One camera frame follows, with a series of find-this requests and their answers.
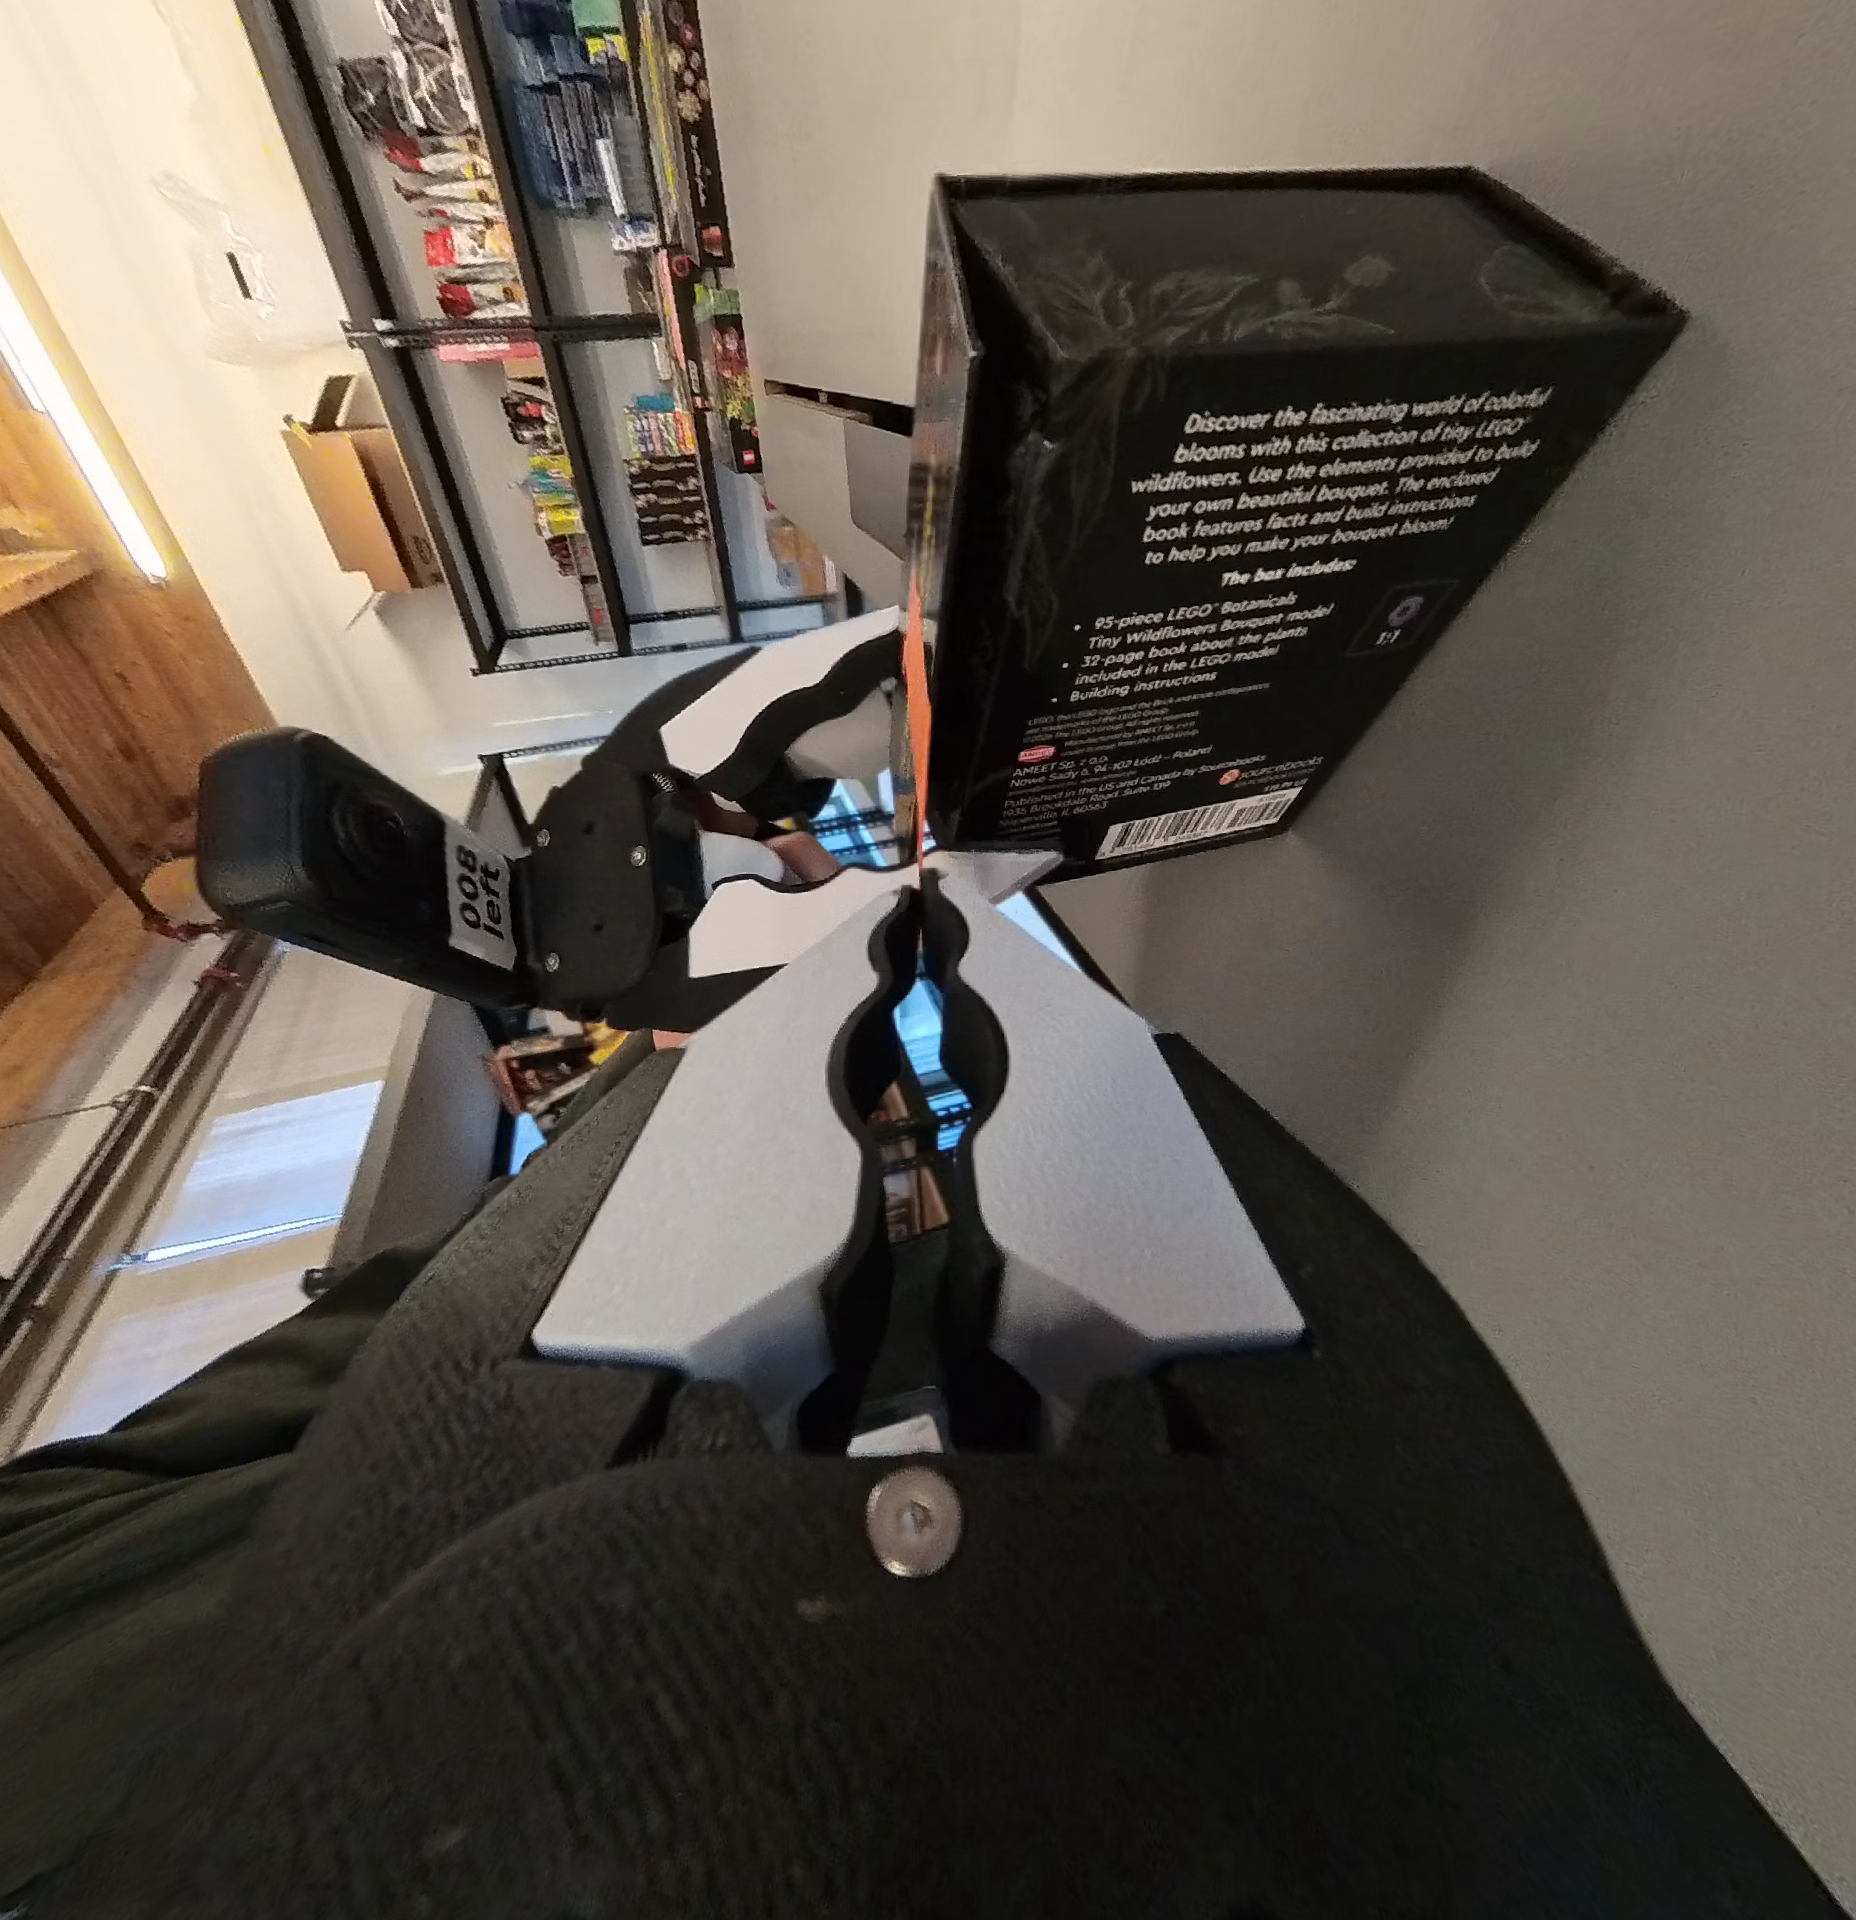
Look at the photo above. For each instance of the black metal shelving unit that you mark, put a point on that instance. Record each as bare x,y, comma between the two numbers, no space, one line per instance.
493,301

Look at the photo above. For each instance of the black lego flower box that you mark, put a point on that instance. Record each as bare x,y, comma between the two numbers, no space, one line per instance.
1243,524

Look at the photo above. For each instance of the black box pink flowers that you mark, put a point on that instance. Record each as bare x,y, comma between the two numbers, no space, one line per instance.
733,390

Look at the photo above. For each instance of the open cardboard box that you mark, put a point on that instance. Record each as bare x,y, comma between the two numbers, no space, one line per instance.
367,495

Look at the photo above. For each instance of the wide black toy box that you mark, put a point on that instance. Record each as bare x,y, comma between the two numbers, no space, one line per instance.
685,134

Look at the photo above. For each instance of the orange tape roll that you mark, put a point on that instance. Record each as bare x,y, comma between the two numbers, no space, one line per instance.
917,720

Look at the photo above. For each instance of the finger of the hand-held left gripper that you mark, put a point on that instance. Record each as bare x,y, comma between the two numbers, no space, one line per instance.
762,674
762,922

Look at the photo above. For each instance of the stack of blue boxes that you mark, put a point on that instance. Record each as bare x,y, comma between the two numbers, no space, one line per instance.
583,120

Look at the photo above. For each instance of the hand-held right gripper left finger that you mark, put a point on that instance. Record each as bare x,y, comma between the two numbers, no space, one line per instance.
703,1201

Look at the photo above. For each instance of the long ceiling light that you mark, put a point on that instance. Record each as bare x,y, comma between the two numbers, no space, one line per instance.
73,390

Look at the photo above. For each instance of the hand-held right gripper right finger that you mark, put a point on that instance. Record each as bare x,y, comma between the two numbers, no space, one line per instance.
1138,1201

